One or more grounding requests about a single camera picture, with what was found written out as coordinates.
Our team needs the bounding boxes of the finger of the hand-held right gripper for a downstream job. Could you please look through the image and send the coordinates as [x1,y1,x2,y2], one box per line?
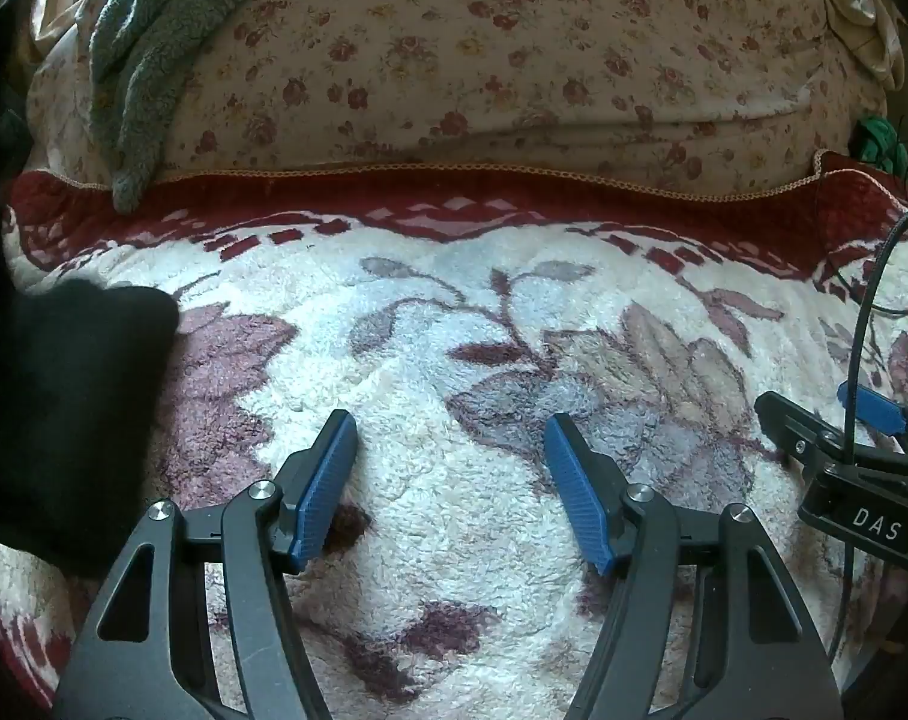
[754,391,861,478]
[836,379,908,460]

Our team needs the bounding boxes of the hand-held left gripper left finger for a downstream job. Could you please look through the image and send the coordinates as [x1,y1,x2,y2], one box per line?
[52,410,359,720]

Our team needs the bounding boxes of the black pants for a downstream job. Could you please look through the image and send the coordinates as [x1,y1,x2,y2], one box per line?
[0,279,182,580]

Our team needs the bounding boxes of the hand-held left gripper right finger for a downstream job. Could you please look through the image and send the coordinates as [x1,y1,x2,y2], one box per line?
[544,413,846,720]

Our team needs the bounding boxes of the red and white floral blanket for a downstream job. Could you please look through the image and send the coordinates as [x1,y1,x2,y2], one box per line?
[0,150,908,720]

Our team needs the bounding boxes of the grey-green fleece towel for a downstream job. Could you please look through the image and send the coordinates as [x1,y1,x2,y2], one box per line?
[89,0,306,213]

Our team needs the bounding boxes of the thin black wire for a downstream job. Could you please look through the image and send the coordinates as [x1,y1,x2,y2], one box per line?
[815,152,908,316]

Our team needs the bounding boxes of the black cable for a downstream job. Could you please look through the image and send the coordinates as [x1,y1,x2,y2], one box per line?
[831,205,908,680]

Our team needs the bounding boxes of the cream satin cloth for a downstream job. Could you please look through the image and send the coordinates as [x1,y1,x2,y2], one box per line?
[806,0,908,89]

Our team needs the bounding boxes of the beige floral quilt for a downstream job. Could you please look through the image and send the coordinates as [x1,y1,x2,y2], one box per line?
[22,0,887,201]

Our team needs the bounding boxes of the green tangled object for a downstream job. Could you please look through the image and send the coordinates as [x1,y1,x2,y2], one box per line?
[847,115,908,178]

